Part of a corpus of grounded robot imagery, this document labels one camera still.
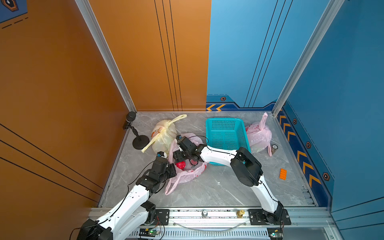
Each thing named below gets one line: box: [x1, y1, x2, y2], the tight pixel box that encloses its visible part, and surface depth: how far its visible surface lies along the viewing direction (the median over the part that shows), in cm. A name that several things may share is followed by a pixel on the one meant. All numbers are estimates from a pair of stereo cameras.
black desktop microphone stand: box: [123, 111, 150, 150], surface depth 101 cm
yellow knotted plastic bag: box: [141, 114, 187, 154], surface depth 93 cm
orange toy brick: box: [279, 168, 287, 181], surface depth 89 cm
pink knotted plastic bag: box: [245, 112, 272, 157], surface depth 90 cm
